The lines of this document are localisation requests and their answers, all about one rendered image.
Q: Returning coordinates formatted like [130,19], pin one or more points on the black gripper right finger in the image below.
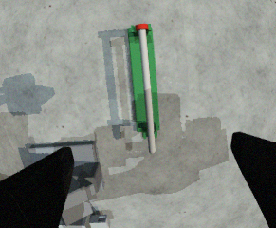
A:
[256,158]

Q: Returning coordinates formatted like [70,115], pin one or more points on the grey pin with red head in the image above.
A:
[141,28]

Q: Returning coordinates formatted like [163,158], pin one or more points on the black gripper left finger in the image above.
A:
[35,196]

